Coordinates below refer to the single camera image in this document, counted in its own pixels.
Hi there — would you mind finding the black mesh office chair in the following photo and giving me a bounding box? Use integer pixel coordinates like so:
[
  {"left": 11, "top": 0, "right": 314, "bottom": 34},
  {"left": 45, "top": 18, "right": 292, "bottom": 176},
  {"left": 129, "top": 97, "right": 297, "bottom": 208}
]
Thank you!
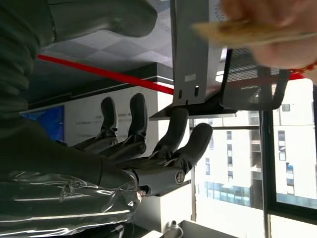
[{"left": 219, "top": 47, "right": 291, "bottom": 113}]

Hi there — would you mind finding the grey kiosk stand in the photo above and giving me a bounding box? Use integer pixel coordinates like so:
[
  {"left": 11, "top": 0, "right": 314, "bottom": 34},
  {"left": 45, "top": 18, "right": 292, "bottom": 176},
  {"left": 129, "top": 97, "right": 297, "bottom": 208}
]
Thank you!
[{"left": 149, "top": 0, "right": 237, "bottom": 121}]

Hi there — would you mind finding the red barrier tape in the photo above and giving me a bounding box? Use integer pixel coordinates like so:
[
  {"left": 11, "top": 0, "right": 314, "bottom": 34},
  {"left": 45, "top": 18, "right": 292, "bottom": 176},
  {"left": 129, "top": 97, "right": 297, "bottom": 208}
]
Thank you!
[{"left": 36, "top": 53, "right": 174, "bottom": 96}]

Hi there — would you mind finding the small white device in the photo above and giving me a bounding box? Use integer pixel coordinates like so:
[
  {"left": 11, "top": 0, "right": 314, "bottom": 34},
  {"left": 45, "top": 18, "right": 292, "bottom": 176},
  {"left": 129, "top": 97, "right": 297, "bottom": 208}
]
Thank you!
[{"left": 165, "top": 220, "right": 184, "bottom": 238}]

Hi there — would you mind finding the red wrist bracelet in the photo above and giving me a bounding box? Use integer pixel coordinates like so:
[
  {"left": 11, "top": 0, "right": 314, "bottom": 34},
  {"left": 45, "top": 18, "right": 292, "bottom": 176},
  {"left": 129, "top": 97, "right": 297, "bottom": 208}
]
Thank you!
[{"left": 288, "top": 60, "right": 317, "bottom": 77}]

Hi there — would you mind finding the blue wall screen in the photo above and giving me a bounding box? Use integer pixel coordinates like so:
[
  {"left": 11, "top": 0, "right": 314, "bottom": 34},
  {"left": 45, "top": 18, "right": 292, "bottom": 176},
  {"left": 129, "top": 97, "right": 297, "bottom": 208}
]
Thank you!
[{"left": 20, "top": 105, "right": 66, "bottom": 142}]

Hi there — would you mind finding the black window frame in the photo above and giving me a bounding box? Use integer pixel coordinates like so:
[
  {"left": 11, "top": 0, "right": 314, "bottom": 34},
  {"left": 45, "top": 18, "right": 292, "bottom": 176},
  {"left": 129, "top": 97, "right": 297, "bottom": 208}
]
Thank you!
[{"left": 189, "top": 85, "right": 317, "bottom": 238}]

